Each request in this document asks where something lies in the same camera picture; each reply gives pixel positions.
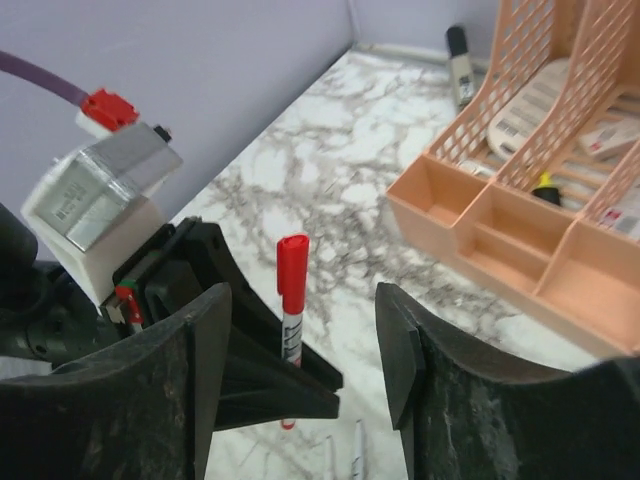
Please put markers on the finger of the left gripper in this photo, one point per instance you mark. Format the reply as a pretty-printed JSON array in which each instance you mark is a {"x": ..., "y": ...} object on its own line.
[{"x": 248, "y": 399}]

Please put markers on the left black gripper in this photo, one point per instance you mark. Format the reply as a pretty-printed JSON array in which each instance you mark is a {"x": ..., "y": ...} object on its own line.
[{"x": 171, "y": 269}]

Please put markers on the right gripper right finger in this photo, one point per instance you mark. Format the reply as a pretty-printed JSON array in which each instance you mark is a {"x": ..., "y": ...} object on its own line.
[{"x": 468, "y": 410}]

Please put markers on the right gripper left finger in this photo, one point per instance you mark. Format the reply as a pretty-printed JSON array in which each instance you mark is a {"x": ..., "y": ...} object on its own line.
[{"x": 143, "y": 408}]

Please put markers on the red marker pen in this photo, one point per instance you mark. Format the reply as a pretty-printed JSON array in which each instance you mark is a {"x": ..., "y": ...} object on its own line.
[{"x": 292, "y": 256}]

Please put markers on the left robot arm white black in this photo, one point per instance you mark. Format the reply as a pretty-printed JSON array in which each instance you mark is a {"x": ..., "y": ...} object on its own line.
[{"x": 23, "y": 284}]

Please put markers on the dark red tip pen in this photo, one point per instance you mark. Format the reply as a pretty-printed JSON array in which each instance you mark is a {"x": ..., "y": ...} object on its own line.
[{"x": 358, "y": 462}]

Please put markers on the orange desk organizer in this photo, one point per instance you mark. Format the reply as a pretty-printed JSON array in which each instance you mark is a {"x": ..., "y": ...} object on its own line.
[{"x": 511, "y": 195}]

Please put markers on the yellow highlighter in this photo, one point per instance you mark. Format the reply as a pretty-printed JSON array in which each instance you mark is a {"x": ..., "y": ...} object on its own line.
[{"x": 546, "y": 190}]

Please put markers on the white paper packet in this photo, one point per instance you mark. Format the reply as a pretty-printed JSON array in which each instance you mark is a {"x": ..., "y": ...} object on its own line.
[{"x": 623, "y": 218}]

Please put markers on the white label box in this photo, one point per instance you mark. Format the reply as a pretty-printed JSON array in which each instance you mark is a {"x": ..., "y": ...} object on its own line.
[{"x": 610, "y": 140}]

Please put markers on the black grey stapler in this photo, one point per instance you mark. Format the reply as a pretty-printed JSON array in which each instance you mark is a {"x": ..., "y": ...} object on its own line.
[{"x": 461, "y": 71}]

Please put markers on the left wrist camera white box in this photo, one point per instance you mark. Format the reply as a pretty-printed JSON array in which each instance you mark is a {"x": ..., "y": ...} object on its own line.
[{"x": 93, "y": 209}]

